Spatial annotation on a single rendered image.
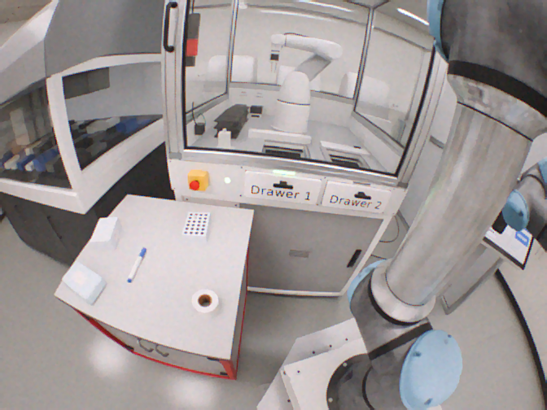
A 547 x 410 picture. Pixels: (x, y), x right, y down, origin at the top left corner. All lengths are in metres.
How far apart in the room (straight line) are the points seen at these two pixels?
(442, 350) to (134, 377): 1.39
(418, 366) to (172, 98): 0.90
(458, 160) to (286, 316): 1.34
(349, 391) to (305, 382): 0.09
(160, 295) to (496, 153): 0.70
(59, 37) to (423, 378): 1.17
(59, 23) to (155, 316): 0.98
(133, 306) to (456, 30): 0.78
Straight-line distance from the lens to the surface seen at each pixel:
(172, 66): 0.79
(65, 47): 0.93
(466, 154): 0.20
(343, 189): 0.84
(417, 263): 0.26
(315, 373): 0.49
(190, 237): 0.72
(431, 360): 0.33
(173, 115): 0.81
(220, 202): 0.92
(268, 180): 0.79
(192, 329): 0.58
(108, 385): 1.53
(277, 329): 1.39
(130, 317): 0.65
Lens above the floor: 1.30
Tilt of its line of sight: 36 degrees down
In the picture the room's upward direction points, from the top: 8 degrees clockwise
